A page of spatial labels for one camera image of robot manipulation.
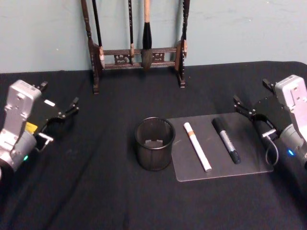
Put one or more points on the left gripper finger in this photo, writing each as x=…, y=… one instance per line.
x=72, y=108
x=42, y=85

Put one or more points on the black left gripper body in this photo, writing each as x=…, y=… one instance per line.
x=46, y=112

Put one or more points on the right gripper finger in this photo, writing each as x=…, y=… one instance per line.
x=269, y=85
x=243, y=107

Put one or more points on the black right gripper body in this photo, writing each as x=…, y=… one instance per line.
x=268, y=107

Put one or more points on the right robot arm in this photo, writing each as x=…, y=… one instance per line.
x=293, y=100

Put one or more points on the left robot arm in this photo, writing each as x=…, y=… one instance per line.
x=16, y=112

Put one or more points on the black marker pen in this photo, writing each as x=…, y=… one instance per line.
x=226, y=140

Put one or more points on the clear plastic mat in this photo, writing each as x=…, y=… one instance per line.
x=247, y=155

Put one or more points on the white marker pen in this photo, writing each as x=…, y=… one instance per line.
x=197, y=146

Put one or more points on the dark wooden brush rack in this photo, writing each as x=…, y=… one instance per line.
x=124, y=65

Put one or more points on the thin black calligraphy brush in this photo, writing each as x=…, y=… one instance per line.
x=97, y=24
x=131, y=28

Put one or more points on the black table cloth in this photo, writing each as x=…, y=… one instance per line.
x=96, y=191

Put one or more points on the black mesh pen cup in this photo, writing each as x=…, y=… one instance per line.
x=154, y=155

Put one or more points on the large calligraphy brush black bristles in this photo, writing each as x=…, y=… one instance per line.
x=147, y=36

